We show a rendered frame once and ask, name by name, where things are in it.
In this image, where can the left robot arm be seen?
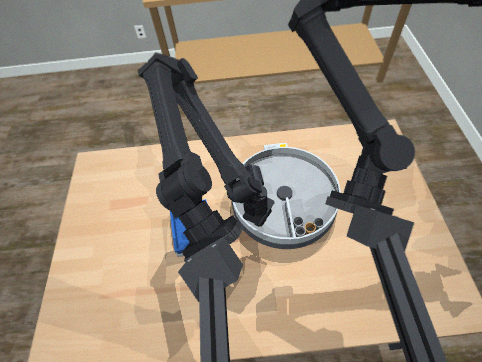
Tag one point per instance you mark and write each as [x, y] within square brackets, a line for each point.
[182, 191]

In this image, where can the grey metal ring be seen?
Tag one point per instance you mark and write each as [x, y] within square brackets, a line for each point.
[318, 220]
[300, 228]
[298, 219]

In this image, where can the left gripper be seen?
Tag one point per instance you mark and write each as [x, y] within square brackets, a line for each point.
[260, 214]

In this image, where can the blue open tray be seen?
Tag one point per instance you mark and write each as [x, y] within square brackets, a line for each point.
[179, 239]

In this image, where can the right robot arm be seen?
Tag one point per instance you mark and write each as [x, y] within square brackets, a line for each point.
[383, 149]

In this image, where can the bronze bushing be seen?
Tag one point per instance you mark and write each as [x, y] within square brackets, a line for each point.
[310, 225]

